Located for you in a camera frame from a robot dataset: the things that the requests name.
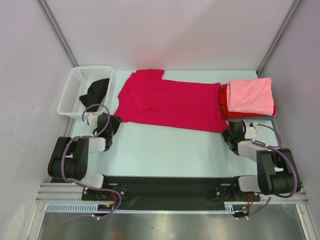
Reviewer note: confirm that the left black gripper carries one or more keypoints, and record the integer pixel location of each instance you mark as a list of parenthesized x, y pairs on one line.
[(115, 120)]

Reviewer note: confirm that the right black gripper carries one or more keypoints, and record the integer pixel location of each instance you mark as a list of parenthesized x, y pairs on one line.
[(230, 135)]

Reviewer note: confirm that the magenta t shirt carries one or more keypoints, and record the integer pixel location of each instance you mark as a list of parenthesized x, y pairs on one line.
[(147, 98)]

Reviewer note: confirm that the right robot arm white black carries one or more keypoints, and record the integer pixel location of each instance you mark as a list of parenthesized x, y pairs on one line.
[(276, 171)]

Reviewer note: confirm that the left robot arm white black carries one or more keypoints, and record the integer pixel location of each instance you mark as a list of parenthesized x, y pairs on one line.
[(70, 156)]

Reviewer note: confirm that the red folded t shirt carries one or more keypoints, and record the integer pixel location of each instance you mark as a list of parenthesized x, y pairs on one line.
[(240, 115)]

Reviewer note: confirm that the black t shirt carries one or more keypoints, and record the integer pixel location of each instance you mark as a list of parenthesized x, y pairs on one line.
[(95, 93)]

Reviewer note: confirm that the pink folded t shirt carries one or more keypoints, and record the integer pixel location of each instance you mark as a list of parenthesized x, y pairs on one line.
[(250, 96)]

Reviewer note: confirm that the white plastic basket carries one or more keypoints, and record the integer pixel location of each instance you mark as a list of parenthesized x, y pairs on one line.
[(77, 84)]

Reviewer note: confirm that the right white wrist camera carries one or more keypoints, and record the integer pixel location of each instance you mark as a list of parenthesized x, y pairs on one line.
[(250, 130)]

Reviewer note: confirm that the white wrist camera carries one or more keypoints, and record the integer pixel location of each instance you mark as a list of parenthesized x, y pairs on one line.
[(250, 130), (91, 120)]

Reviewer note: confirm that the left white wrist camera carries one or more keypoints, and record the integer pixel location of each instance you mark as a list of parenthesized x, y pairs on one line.
[(91, 120)]

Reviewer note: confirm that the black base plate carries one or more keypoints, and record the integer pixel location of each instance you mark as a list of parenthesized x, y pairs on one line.
[(171, 193)]

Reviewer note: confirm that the white slotted cable duct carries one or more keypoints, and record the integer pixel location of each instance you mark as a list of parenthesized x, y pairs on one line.
[(96, 208)]

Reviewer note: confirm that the aluminium frame rail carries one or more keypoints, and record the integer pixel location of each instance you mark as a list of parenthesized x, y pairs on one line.
[(70, 193)]

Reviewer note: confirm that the right corner aluminium post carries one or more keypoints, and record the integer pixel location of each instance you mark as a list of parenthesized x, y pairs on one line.
[(279, 34)]

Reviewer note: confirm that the corner aluminium post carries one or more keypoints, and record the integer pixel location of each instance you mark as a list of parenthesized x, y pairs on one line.
[(279, 34), (53, 23)]

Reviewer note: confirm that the left corner aluminium post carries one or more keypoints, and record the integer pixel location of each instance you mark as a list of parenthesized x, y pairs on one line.
[(53, 23)]

